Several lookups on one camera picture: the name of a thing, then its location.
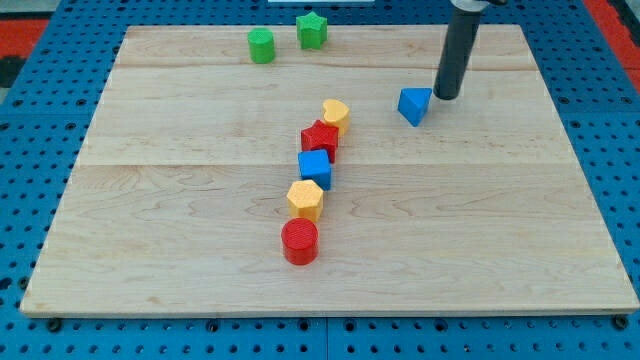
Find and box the blue cube block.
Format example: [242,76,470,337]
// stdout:
[298,149,332,190]

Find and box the yellow hexagon block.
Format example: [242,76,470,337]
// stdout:
[286,180,324,222]

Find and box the red star block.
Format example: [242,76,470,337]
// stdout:
[300,119,339,164]

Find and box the red cylinder block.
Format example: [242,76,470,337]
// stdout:
[281,218,319,265]

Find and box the yellow heart block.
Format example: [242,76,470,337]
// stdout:
[322,99,351,137]

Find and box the blue triangle block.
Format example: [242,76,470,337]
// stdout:
[397,88,432,127]

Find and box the light wooden board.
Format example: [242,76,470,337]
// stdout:
[21,25,639,318]

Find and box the green cylinder block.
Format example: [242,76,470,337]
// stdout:
[247,27,276,64]

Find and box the green star block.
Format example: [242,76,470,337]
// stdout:
[296,11,328,49]

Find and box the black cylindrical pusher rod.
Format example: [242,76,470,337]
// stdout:
[433,0,489,100]

